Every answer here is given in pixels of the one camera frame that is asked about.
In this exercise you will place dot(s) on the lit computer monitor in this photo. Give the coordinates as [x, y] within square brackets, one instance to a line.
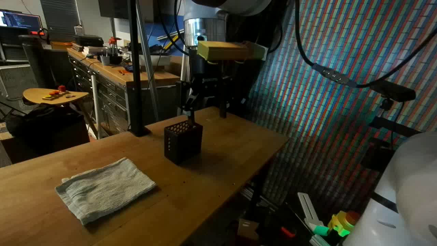
[18, 20]

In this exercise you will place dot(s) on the black stereo camera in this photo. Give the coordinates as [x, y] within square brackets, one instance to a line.
[393, 90]

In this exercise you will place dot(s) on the small brown cardboard box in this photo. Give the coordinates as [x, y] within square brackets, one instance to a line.
[247, 228]

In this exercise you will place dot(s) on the light grey cloth towel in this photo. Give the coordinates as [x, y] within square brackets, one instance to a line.
[104, 188]

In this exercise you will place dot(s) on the yellowish wrist camera block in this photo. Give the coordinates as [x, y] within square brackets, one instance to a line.
[226, 50]

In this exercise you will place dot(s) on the small black perforated basket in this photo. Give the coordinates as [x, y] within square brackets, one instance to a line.
[181, 143]

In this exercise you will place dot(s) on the black camera stand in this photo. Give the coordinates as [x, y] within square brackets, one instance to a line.
[386, 124]

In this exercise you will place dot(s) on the green plastic piece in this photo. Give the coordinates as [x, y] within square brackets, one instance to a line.
[321, 229]

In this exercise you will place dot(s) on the wooden workbench with drawers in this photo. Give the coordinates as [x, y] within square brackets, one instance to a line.
[113, 75]

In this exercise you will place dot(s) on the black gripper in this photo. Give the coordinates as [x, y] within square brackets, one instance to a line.
[209, 76]

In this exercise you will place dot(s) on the white plastic bar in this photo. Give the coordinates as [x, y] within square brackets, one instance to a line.
[308, 206]

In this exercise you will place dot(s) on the patterned backdrop screen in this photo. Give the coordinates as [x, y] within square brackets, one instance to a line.
[318, 136]

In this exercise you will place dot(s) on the small red object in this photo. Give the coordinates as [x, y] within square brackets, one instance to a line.
[287, 232]

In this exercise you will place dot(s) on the black vertical pole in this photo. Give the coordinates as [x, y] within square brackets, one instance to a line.
[135, 68]

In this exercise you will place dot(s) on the flat black case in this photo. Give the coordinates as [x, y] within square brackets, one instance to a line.
[89, 41]

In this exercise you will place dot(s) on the red hand tool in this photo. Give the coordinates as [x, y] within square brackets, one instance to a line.
[56, 91]

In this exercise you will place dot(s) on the red flowers black pot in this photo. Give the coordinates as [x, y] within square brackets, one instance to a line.
[115, 49]

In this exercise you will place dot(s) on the yellow green toy block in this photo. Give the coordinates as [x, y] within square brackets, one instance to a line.
[341, 222]

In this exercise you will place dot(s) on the round wooden stool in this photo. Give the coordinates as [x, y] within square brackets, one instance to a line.
[45, 95]

